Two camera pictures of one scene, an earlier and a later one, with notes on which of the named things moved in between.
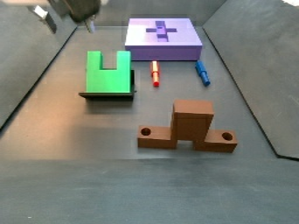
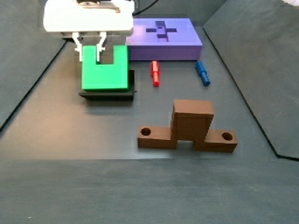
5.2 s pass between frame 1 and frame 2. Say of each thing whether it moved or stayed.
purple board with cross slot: stayed
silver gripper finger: moved
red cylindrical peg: stayed
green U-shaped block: moved
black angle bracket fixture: stayed
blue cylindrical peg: stayed
